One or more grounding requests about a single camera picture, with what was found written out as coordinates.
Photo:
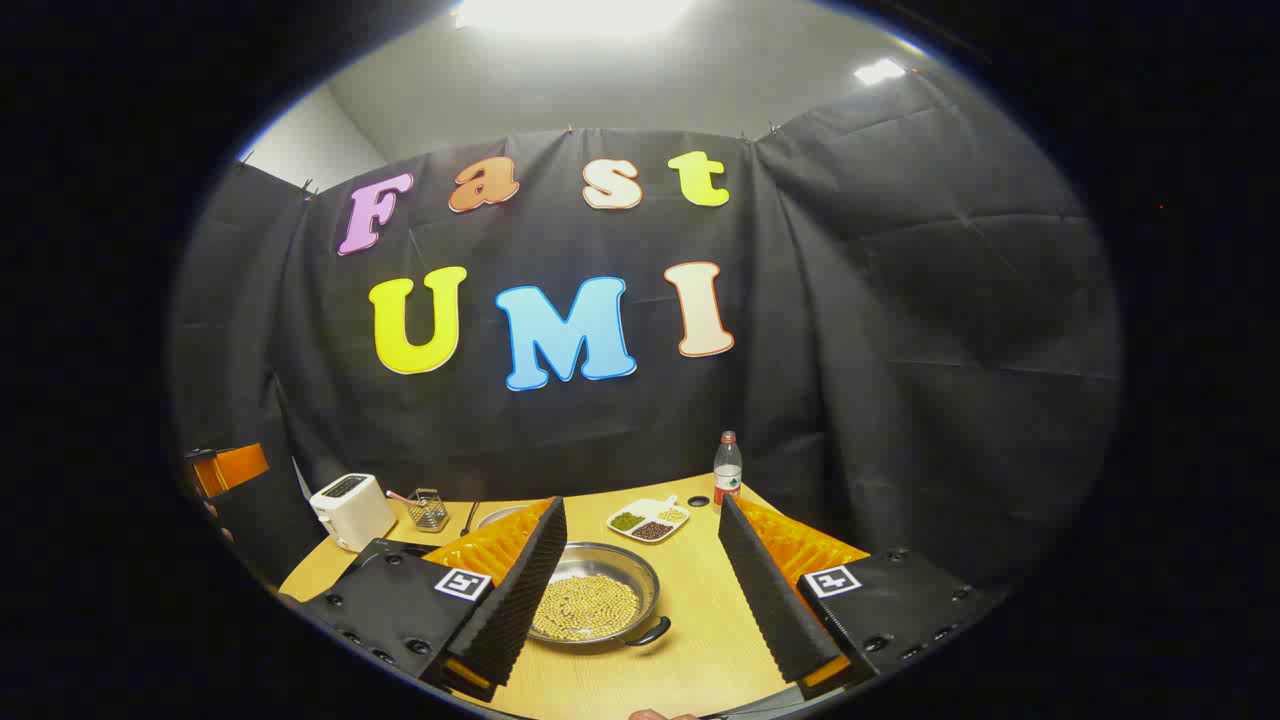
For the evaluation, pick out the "ceiling light panel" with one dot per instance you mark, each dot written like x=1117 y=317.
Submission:
x=879 y=71
x=575 y=15

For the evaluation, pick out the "pile of green mung beans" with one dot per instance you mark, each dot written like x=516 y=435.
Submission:
x=627 y=521

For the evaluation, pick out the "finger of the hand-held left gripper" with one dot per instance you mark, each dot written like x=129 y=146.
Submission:
x=230 y=470

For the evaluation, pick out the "pile of dark red beans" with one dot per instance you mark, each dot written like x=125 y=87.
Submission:
x=652 y=531

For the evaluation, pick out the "white divided dish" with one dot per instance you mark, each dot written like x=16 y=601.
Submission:
x=640 y=520

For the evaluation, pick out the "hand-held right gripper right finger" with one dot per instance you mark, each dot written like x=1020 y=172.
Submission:
x=770 y=600

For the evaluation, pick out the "pile of soybeans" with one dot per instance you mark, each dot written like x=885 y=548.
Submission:
x=585 y=605

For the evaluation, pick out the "clear water bottle red label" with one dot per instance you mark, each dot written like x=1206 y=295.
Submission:
x=727 y=475

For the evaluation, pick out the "white toaster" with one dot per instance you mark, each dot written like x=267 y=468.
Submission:
x=350 y=510

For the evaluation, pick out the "pink stick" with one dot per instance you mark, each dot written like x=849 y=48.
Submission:
x=400 y=497

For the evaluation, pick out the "round white plate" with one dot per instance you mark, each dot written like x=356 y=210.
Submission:
x=497 y=515

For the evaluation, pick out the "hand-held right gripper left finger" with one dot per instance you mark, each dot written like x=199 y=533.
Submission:
x=515 y=600

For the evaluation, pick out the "small pile of yellow beans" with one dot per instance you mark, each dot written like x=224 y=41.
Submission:
x=672 y=515

